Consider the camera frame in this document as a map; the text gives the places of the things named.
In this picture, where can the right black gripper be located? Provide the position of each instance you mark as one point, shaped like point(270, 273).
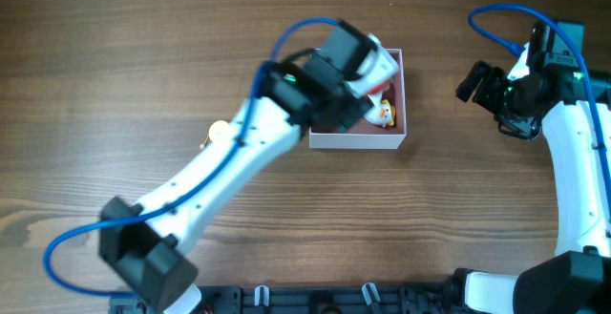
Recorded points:
point(492, 77)

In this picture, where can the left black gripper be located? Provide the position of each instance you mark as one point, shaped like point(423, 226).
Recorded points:
point(343, 115)

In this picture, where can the white plush chicken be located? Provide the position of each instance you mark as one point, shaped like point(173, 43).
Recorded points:
point(382, 113)

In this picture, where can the yellow wooden rattle drum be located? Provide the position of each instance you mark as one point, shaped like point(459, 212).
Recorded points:
point(216, 132)

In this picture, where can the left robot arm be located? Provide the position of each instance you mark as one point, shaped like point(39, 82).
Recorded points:
point(146, 243)

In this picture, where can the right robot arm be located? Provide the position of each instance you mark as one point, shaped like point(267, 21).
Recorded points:
point(547, 94)

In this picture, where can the white cardboard box pink interior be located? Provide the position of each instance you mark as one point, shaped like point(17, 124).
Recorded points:
point(365, 135)

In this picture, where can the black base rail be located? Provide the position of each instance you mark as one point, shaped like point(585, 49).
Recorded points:
point(367, 298)

